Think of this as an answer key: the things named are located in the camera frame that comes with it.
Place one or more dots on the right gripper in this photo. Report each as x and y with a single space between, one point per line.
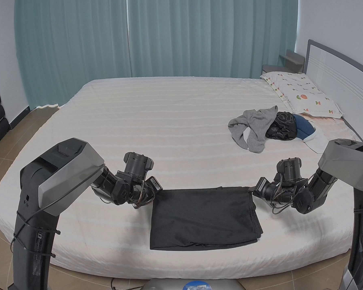
266 190

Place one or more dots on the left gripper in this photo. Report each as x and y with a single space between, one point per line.
149 192

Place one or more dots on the black T-shirt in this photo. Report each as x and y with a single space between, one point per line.
202 216

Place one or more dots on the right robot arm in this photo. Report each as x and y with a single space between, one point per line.
348 165

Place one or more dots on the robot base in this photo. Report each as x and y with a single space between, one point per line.
193 284

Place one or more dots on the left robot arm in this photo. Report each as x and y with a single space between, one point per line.
63 174

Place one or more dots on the bed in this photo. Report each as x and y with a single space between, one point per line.
169 116

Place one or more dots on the black printed garment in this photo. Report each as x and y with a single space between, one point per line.
282 127

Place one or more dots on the grey garment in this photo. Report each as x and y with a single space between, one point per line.
257 125

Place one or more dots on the white garment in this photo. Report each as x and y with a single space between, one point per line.
317 142

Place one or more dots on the dark blue garment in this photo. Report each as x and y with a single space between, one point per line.
305 127

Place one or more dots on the white printed pillow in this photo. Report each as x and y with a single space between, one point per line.
305 94

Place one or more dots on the grey bedside table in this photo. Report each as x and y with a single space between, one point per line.
292 60

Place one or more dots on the blue-green curtain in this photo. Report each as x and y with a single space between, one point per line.
72 41
211 29

